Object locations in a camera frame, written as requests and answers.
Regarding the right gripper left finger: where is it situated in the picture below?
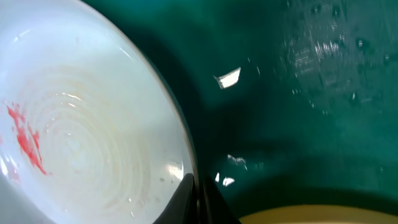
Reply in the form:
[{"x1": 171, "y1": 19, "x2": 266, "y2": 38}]
[{"x1": 154, "y1": 174, "x2": 197, "y2": 224}]

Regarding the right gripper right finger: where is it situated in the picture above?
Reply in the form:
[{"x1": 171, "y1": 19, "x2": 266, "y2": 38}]
[{"x1": 200, "y1": 177, "x2": 241, "y2": 224}]

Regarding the yellow-green plate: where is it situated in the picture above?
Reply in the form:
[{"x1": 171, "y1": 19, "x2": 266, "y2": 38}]
[{"x1": 239, "y1": 205, "x2": 397, "y2": 224}]

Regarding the light blue plate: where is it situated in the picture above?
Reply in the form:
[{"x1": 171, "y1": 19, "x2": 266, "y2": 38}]
[{"x1": 1, "y1": 1, "x2": 194, "y2": 223}]

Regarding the teal plastic tray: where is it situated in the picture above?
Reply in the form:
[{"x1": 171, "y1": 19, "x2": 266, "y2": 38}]
[{"x1": 89, "y1": 0, "x2": 397, "y2": 217}]

